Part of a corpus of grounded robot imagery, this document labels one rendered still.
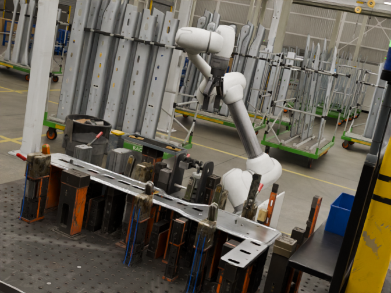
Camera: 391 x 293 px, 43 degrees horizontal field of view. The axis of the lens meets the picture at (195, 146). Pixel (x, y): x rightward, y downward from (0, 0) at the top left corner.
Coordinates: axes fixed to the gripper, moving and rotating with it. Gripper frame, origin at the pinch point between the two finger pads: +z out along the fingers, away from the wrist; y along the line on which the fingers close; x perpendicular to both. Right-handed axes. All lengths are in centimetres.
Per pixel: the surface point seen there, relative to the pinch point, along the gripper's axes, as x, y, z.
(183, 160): -5.6, 7.9, 29.9
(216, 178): 13.8, 6.3, 34.1
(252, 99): -291, -877, 90
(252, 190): 35.3, 10.2, 32.6
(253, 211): 38, 12, 42
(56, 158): -73, 27, 46
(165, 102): -335, -549, 96
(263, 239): 52, 33, 46
